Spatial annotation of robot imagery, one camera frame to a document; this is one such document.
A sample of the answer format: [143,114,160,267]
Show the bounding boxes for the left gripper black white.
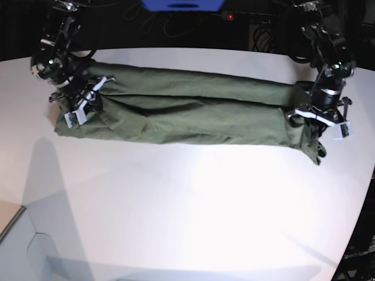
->
[287,87,352,140]

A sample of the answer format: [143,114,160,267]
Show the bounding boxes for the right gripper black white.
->
[49,76,115,129]

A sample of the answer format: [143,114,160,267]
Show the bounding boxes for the olive green t-shirt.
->
[54,62,326,164]

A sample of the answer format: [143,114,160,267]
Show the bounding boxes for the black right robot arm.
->
[30,1,115,128]

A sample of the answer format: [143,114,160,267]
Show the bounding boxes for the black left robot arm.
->
[287,1,356,140]

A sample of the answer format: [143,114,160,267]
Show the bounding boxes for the blue box at table back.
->
[141,0,224,12]

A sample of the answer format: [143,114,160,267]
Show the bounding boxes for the black power strip red light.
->
[220,11,281,25]

